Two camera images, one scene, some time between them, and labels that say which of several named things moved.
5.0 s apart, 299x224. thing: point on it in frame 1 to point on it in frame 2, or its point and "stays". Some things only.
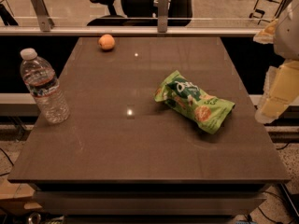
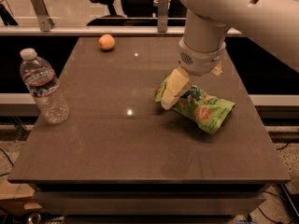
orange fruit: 106,41 stays
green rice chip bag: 210,112 stays
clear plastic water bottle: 43,86 stays
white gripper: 288,36 to 201,61
